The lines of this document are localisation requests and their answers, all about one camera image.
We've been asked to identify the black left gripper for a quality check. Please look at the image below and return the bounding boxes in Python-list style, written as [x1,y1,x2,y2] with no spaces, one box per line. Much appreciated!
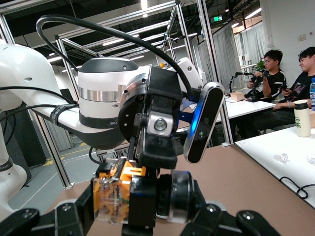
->
[134,65,183,170]

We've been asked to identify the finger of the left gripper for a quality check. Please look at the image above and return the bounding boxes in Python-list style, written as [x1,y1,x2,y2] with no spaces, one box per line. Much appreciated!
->
[122,220,158,236]

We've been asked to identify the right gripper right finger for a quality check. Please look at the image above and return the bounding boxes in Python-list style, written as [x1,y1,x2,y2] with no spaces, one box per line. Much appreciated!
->
[182,179,283,236]

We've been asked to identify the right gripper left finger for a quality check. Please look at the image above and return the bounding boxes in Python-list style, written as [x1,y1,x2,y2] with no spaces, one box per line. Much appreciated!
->
[0,183,95,236]

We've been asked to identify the orange push-button switch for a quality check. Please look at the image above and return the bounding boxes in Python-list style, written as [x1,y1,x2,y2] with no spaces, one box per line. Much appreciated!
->
[92,157,197,228]

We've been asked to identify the small tan box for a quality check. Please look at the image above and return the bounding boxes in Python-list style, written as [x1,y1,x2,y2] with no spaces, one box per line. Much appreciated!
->
[229,91,245,101]

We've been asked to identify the white desk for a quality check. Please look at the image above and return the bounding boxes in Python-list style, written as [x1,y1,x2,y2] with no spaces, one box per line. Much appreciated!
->
[216,94,276,118]
[233,126,315,209]

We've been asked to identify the white tumbler green print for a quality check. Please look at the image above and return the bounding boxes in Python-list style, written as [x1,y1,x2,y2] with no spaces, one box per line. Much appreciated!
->
[293,99,312,138]

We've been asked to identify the seated man with glasses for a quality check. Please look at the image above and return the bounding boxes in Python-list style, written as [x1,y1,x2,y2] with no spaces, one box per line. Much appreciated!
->
[236,49,288,138]

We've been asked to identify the seated man black shirt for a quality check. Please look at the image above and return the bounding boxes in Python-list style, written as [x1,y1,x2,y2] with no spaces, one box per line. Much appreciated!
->
[273,46,315,128]

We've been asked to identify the clear water bottle blue cap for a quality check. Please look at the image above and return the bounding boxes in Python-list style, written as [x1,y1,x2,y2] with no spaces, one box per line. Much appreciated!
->
[309,77,315,112]

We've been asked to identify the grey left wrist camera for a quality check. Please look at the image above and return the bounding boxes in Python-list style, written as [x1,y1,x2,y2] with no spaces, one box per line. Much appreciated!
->
[183,82,226,165]

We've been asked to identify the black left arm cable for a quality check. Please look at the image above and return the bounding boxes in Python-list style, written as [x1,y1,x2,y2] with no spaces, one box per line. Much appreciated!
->
[36,14,195,100]

